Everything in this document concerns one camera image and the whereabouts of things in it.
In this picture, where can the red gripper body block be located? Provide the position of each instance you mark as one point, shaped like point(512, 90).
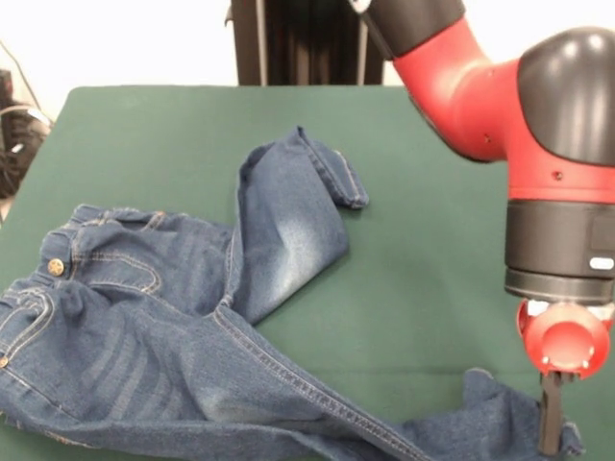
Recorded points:
point(567, 343)

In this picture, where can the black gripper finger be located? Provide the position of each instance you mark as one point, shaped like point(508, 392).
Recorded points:
point(551, 413)

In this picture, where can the blue denim jeans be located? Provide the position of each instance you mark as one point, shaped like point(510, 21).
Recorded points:
point(168, 336)

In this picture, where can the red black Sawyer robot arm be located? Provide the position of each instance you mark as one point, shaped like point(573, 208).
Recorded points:
point(552, 144)

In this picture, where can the dark green table cloth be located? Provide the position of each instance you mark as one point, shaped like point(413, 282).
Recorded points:
point(432, 240)

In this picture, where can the black wheeled chair base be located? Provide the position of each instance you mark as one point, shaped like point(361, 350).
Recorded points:
point(14, 139)

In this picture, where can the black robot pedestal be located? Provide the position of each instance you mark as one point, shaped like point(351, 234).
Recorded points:
point(298, 43)

